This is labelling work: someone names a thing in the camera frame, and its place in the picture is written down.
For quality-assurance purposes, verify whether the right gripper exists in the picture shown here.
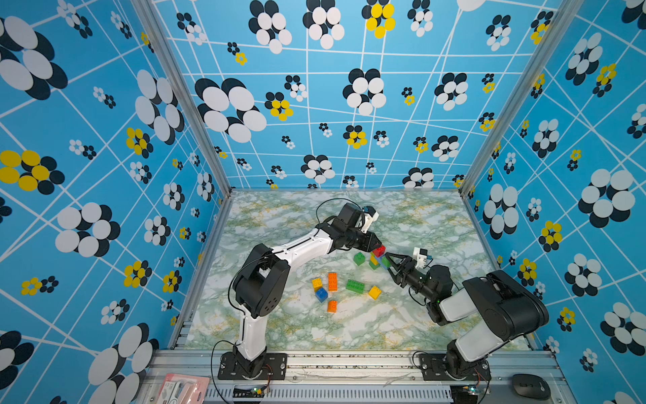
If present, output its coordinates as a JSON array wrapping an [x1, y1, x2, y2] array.
[[385, 253, 437, 305]]

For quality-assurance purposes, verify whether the red square lego brick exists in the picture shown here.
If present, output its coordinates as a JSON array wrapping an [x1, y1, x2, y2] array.
[[372, 246, 386, 258]]

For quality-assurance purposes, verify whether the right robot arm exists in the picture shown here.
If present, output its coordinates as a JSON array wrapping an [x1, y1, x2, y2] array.
[[385, 252, 549, 380]]

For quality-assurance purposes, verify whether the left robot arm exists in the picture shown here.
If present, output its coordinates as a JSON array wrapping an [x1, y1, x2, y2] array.
[[231, 201, 382, 376]]

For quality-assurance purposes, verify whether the green square lego brick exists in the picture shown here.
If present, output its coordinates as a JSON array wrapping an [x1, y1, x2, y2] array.
[[353, 252, 366, 266]]

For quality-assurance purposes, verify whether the yellow lego brick centre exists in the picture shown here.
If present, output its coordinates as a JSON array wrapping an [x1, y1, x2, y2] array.
[[368, 286, 382, 300]]

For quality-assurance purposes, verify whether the green long lego brick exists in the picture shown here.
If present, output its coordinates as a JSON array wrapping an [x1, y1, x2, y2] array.
[[346, 279, 365, 294]]

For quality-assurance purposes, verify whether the orange long lego brick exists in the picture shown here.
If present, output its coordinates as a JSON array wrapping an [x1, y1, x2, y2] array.
[[327, 273, 338, 292]]

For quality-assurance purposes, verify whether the yellow lego brick left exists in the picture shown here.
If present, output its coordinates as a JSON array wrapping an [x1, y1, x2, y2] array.
[[312, 278, 323, 291]]

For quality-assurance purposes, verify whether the blue lego brick left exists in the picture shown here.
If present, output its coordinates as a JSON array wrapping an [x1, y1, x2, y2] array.
[[316, 288, 328, 302]]

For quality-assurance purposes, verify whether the black computer mouse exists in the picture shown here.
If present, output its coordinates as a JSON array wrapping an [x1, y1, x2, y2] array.
[[511, 374, 551, 401]]

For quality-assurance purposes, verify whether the pink packaged item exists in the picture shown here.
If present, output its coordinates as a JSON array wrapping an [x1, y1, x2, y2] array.
[[156, 374, 210, 404]]

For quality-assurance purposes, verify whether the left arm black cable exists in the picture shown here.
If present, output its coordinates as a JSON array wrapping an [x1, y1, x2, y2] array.
[[315, 198, 362, 226]]

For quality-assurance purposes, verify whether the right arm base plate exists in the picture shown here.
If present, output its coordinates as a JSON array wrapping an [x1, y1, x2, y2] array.
[[413, 353, 491, 384]]

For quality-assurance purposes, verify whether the aluminium front rail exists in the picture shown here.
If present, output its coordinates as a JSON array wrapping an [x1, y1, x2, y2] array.
[[133, 349, 576, 404]]

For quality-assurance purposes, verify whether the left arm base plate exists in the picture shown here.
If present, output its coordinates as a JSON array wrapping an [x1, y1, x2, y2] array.
[[217, 352, 288, 380]]

